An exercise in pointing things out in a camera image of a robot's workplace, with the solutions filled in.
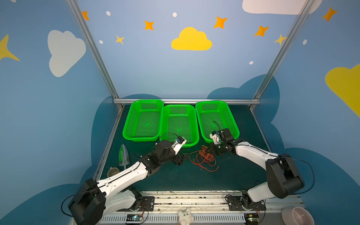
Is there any orange cable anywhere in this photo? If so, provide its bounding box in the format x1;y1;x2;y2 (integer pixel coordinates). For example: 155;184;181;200
199;145;217;164

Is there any red cable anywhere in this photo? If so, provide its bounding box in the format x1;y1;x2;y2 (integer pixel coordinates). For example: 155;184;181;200
188;150;219;172

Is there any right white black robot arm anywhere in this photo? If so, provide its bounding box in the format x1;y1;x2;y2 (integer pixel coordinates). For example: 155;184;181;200
209;128;305;210

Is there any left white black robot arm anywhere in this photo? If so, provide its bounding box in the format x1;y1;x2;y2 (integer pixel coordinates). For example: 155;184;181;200
68;136;187;225

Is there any right green plastic basket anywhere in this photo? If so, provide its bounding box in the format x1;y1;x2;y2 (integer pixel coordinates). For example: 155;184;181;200
196;100;240;143

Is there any green plastic basket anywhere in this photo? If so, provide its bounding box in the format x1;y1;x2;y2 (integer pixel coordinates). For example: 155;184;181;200
159;105;200;148
122;99;164;142
196;100;240;143

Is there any middle green plastic basket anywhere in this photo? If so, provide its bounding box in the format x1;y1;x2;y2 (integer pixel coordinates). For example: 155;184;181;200
159;105;200;148

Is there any left green plastic basket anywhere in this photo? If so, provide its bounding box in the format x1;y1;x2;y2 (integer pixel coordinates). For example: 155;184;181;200
122;99;164;142

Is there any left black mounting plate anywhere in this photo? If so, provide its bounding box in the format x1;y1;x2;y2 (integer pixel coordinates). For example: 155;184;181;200
116;196;155;212

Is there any black mounting plate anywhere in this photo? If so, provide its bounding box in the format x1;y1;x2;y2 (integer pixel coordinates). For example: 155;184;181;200
225;195;266;211
116;196;155;212

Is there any green garden trowel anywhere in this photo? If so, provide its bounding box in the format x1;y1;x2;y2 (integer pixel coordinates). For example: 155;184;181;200
119;144;130;170

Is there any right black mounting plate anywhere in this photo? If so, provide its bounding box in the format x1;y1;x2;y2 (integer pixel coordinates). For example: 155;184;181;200
225;195;266;211

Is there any white plush toy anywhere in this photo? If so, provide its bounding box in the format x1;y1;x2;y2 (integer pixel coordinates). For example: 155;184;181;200
178;208;194;225

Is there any small beige cup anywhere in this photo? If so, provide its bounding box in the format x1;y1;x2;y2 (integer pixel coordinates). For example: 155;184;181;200
107;167;120;178

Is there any right green circuit board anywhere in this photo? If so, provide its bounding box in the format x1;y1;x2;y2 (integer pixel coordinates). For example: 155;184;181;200
244;214;259;225

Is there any green circuit board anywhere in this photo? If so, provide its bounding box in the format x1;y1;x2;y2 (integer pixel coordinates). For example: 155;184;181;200
126;214;143;223
244;214;259;225

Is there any left green circuit board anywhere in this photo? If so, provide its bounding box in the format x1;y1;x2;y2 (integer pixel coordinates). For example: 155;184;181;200
126;214;143;223

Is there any pink bowl right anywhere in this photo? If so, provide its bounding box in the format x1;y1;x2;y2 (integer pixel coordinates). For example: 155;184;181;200
281;207;315;225

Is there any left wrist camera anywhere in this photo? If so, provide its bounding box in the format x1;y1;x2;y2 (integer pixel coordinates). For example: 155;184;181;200
171;136;187;155

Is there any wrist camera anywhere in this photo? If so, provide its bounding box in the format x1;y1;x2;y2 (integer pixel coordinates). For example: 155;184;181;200
171;136;187;155
210;131;222;145

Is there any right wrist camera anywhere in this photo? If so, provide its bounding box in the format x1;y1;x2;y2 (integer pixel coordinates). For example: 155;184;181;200
210;131;222;145

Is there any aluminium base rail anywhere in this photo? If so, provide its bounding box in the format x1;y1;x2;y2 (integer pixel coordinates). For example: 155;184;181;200
96;190;304;225

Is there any aluminium frame back bar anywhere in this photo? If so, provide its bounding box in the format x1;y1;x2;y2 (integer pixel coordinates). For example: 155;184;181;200
113;98;261;105

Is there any aluminium frame right post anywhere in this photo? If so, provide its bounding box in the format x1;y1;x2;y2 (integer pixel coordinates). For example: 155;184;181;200
253;0;315;102

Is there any aluminium frame post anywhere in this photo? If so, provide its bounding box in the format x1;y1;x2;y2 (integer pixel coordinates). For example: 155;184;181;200
253;0;315;102
66;0;119;98

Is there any aluminium frame left post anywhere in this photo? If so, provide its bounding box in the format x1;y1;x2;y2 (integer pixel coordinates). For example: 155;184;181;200
66;0;119;98

